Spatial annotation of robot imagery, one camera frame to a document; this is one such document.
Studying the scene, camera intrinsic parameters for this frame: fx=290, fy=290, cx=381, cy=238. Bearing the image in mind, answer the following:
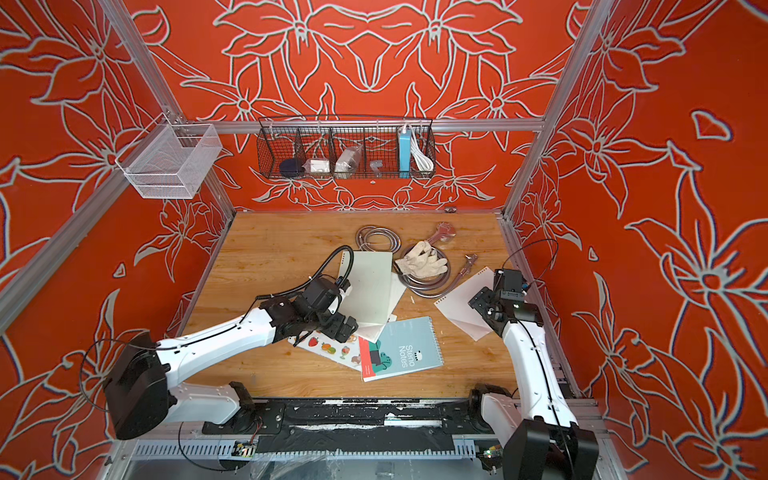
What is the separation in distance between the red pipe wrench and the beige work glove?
45mm

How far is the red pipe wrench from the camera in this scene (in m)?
1.09

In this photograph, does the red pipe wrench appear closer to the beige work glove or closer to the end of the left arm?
the beige work glove

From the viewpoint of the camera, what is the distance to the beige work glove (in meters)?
1.01
